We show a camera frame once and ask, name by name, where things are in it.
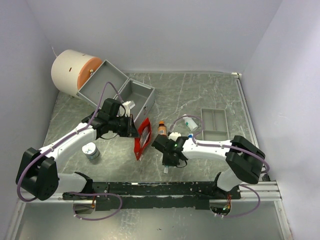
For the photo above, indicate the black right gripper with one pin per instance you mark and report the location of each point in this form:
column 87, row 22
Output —
column 170, row 163

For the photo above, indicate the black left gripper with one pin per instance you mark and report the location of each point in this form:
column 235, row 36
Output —
column 131, row 130

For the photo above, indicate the red first aid pouch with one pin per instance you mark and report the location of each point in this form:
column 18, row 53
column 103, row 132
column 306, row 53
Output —
column 140, row 143

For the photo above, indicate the teal capped tube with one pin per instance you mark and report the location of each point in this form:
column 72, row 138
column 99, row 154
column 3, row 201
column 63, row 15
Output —
column 166, row 169

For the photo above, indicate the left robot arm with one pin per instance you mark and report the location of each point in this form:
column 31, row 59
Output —
column 38, row 171

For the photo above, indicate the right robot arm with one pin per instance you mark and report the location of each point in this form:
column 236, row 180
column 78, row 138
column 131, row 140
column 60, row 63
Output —
column 245, row 161

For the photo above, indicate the brown medicine bottle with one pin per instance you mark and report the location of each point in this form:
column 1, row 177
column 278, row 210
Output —
column 162, row 129

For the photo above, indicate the white round jar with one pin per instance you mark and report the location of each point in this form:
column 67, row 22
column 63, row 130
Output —
column 91, row 151

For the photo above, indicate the small white plastic bottle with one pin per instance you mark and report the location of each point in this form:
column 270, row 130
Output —
column 190, row 123

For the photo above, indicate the grey metal case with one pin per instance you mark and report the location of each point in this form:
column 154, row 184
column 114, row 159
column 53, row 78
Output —
column 107, row 80

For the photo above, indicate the grey divided tray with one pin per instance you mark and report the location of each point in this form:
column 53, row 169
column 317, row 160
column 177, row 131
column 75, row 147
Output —
column 215, row 125

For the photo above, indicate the white cylinder with orange face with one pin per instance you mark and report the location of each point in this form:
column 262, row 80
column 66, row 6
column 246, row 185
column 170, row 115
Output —
column 71, row 69

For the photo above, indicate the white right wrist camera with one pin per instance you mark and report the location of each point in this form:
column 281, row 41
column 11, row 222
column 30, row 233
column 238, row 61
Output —
column 173, row 136

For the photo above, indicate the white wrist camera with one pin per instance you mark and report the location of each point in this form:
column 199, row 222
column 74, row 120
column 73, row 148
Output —
column 173, row 136
column 128, row 106

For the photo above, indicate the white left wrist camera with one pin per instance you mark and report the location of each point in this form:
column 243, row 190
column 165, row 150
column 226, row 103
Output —
column 128, row 106

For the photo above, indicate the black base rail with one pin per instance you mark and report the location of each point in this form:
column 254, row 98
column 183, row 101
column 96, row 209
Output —
column 149, row 195

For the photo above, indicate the aluminium frame rail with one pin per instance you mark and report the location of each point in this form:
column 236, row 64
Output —
column 267, row 191

